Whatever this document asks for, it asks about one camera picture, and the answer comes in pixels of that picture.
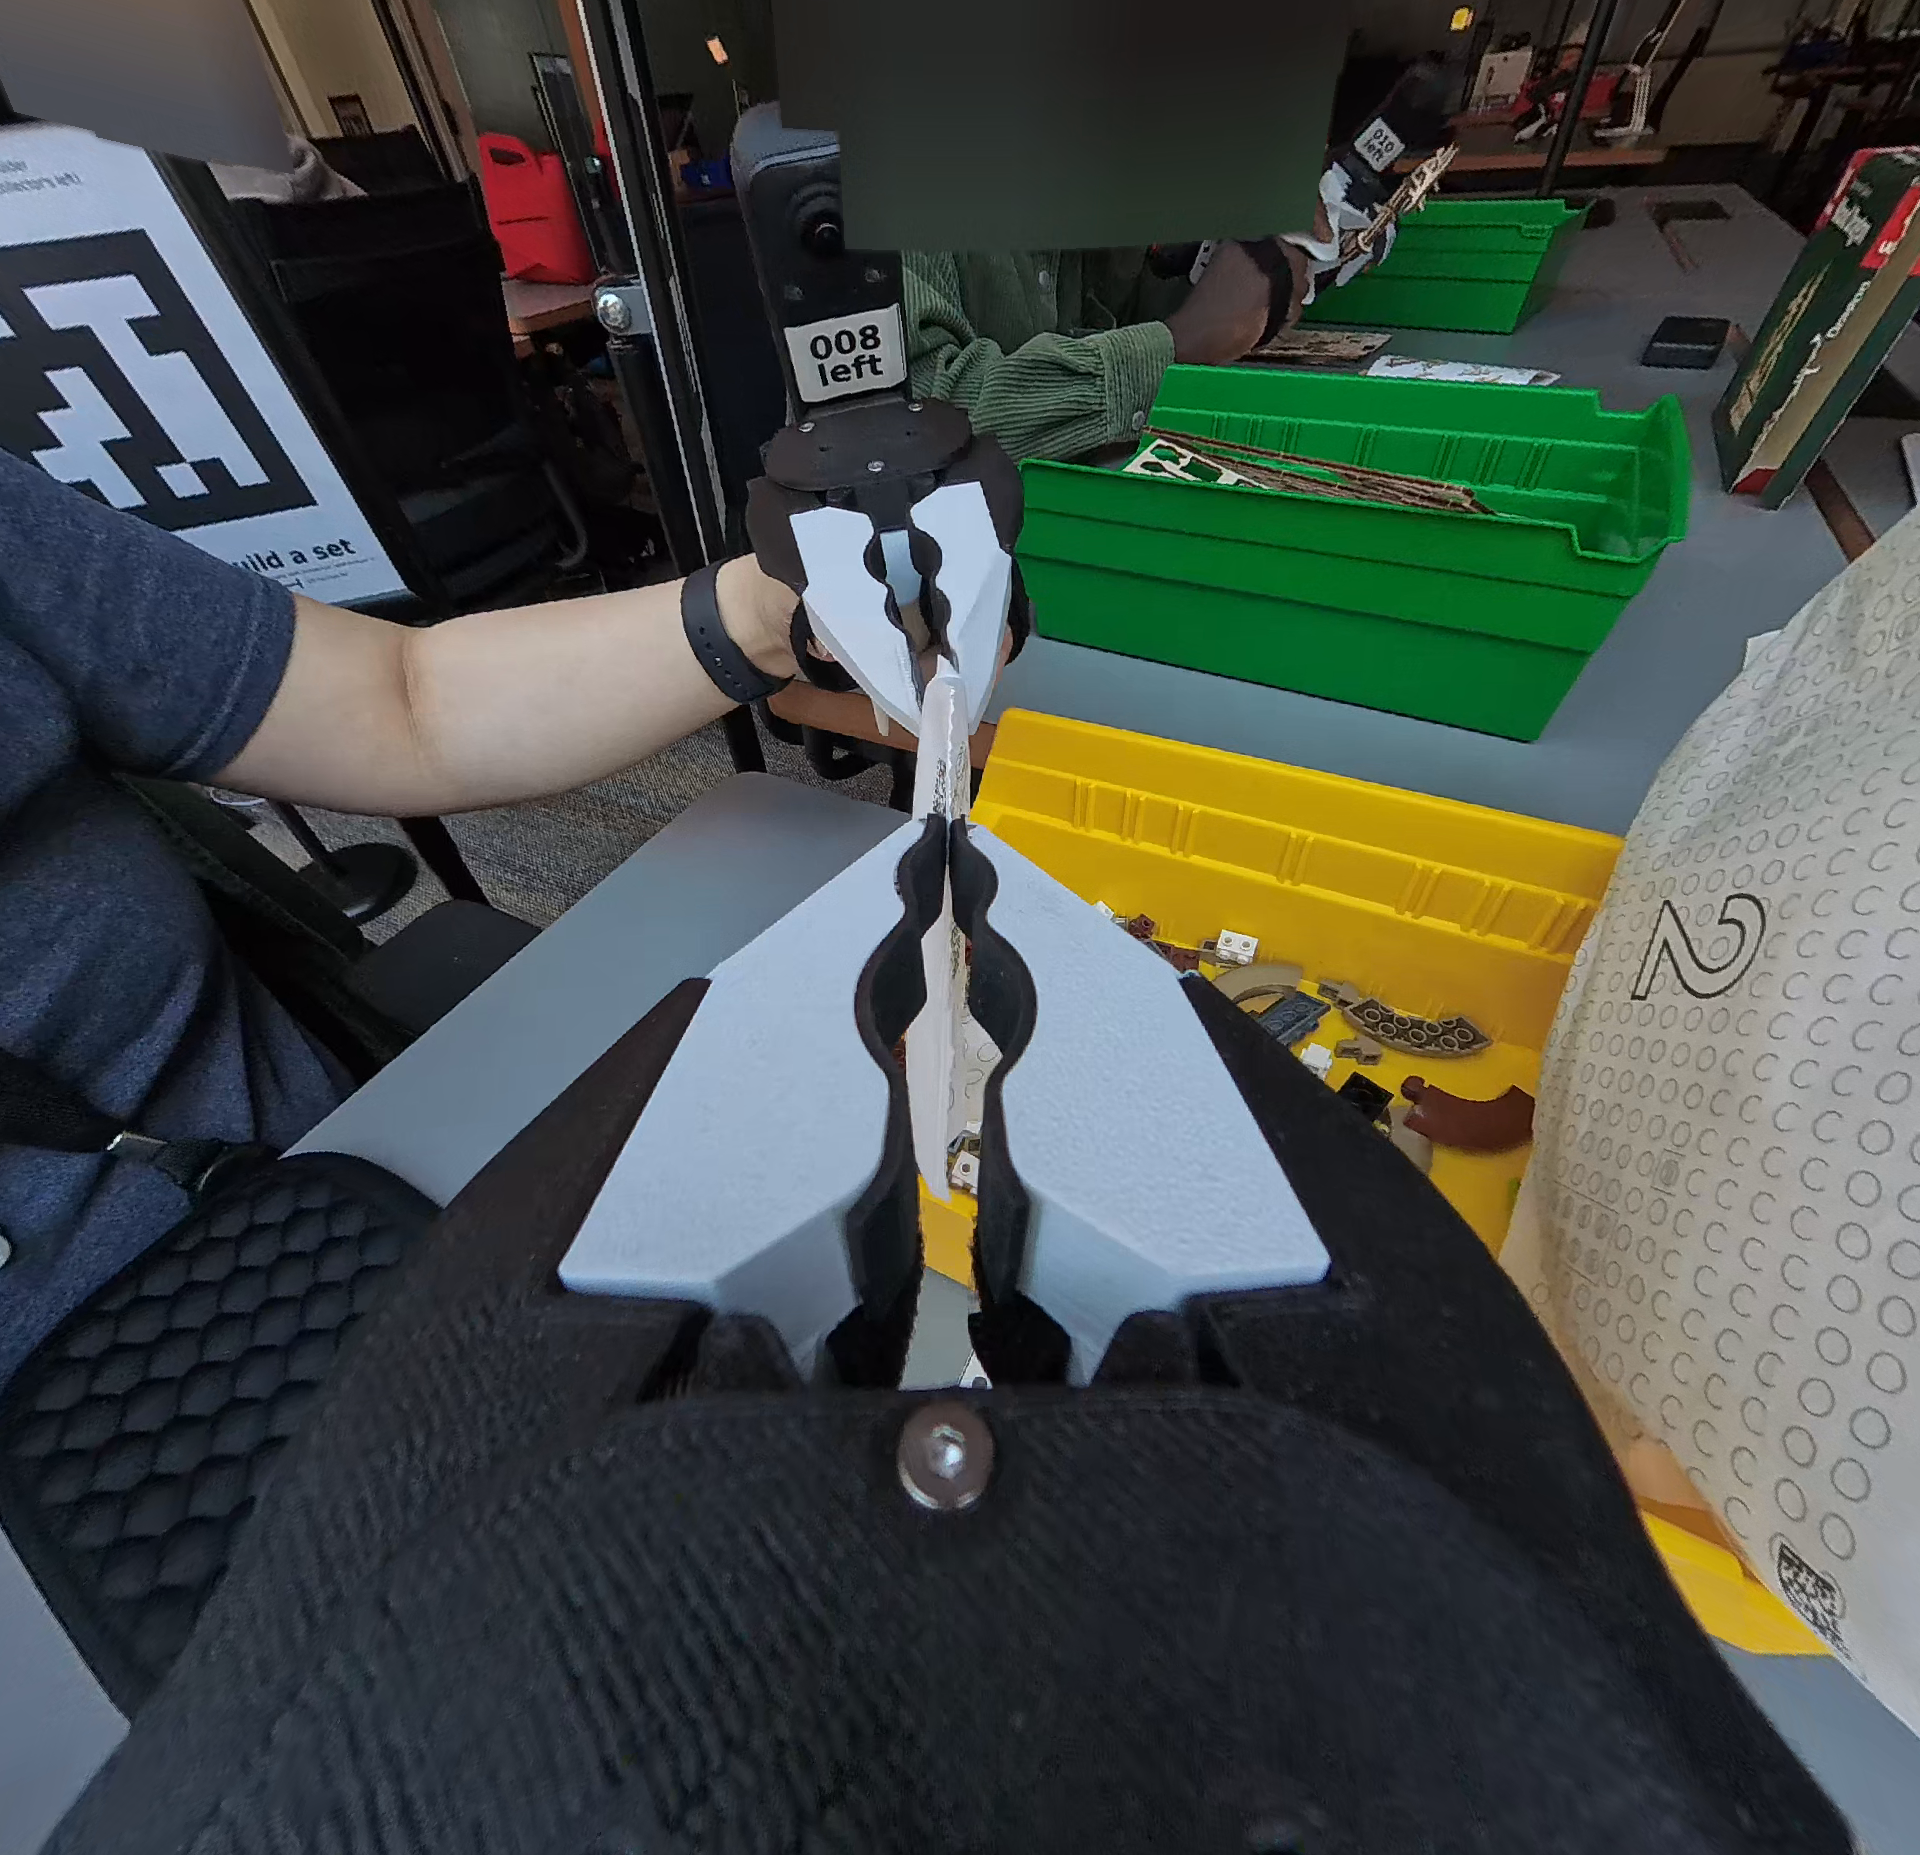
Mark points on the red and green box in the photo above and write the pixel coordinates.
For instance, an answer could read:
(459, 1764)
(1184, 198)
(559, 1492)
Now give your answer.
(1814, 342)

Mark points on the person's left forearm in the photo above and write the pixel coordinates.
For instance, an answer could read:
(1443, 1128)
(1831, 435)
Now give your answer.
(555, 685)

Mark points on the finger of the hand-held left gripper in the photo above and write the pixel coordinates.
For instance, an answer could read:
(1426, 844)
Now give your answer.
(976, 580)
(840, 580)

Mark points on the pile of toy bricks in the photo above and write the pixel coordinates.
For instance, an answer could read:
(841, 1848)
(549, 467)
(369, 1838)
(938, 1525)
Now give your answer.
(1409, 1030)

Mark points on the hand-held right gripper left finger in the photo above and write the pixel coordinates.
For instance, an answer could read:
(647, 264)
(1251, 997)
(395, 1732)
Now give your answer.
(736, 1134)

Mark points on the large white paper bag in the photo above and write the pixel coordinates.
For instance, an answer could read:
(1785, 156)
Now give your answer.
(1724, 1134)

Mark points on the person's blue shirt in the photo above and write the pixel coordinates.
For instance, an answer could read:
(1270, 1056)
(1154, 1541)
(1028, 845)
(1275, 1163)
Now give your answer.
(121, 836)

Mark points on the brown cardboard cutout sheets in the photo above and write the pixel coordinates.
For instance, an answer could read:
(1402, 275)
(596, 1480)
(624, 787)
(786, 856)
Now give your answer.
(1320, 482)

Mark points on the black cushioned wrist pad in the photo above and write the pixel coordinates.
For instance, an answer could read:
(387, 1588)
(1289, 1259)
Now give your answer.
(179, 1361)

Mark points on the black wristband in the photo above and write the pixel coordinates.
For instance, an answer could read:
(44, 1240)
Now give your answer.
(728, 641)

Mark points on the black chair armrest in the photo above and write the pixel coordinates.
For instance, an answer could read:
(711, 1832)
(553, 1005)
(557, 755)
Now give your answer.
(449, 957)

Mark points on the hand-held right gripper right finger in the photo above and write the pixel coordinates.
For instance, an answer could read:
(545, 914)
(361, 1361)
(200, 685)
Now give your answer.
(1155, 1134)

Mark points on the small white paper bag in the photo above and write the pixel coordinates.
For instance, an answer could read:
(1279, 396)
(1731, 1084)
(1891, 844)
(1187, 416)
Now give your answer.
(938, 775)

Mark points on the small black box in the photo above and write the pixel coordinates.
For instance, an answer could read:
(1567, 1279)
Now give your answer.
(1685, 342)

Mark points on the black white marker sign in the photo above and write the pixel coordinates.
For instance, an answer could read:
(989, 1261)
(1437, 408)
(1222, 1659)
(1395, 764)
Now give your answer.
(150, 385)

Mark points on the green plastic bin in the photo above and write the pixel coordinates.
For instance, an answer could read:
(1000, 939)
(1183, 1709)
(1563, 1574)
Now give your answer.
(1320, 594)
(1469, 264)

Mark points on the yellow plastic bin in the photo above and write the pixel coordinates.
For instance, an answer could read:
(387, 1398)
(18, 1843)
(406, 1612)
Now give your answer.
(1273, 836)

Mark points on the red plastic canister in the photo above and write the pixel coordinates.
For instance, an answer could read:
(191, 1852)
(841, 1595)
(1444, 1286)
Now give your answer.
(533, 213)

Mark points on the grey desk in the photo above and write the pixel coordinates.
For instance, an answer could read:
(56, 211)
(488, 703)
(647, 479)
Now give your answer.
(676, 910)

